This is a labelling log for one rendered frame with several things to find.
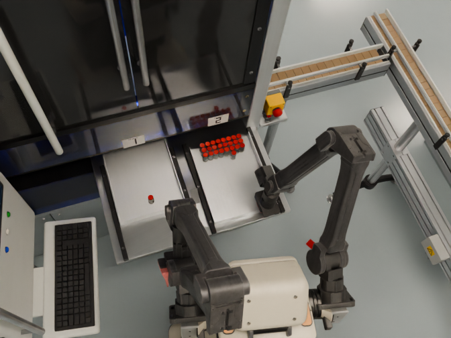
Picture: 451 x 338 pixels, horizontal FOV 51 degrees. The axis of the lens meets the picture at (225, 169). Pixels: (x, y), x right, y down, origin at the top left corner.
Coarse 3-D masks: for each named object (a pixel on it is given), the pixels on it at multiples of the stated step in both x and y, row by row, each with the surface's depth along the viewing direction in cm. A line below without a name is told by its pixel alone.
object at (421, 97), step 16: (368, 16) 229; (384, 16) 230; (368, 32) 230; (384, 32) 225; (400, 32) 221; (384, 48) 222; (400, 48) 222; (416, 48) 219; (400, 64) 217; (416, 64) 218; (400, 80) 216; (416, 80) 209; (432, 80) 210; (400, 96) 220; (416, 96) 210; (432, 96) 211; (416, 112) 211; (432, 112) 207; (448, 112) 204; (432, 128) 204; (448, 128) 204; (432, 144) 207; (448, 144) 200; (448, 160) 199; (448, 176) 202
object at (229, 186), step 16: (208, 160) 195; (224, 160) 195; (240, 160) 196; (256, 160) 196; (208, 176) 192; (224, 176) 192; (240, 176) 192; (208, 192) 188; (224, 192) 189; (240, 192) 189; (224, 208) 186; (240, 208) 187; (256, 208) 187
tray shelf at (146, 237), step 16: (208, 128) 202; (224, 128) 202; (240, 128) 203; (176, 144) 197; (192, 144) 198; (96, 160) 191; (192, 160) 194; (96, 176) 188; (192, 176) 191; (288, 208) 188; (112, 224) 180; (128, 224) 181; (144, 224) 181; (160, 224) 182; (208, 224) 183; (224, 224) 183; (240, 224) 184; (112, 240) 178; (128, 240) 178; (144, 240) 178; (160, 240) 179; (128, 256) 175; (144, 256) 177
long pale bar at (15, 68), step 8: (0, 32) 106; (0, 40) 107; (0, 48) 110; (8, 48) 111; (8, 56) 112; (8, 64) 115; (16, 64) 116; (16, 72) 118; (16, 80) 122; (24, 80) 122; (24, 88) 124; (32, 96) 128; (32, 104) 131; (40, 112) 135; (40, 120) 138; (48, 128) 143; (48, 136) 147; (56, 136) 156; (56, 144) 152; (56, 152) 156
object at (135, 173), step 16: (144, 144) 196; (160, 144) 196; (112, 160) 192; (128, 160) 192; (144, 160) 193; (160, 160) 193; (112, 176) 189; (128, 176) 189; (144, 176) 190; (160, 176) 190; (176, 176) 189; (112, 192) 182; (128, 192) 186; (144, 192) 187; (160, 192) 187; (176, 192) 187; (128, 208) 183; (144, 208) 184; (160, 208) 184
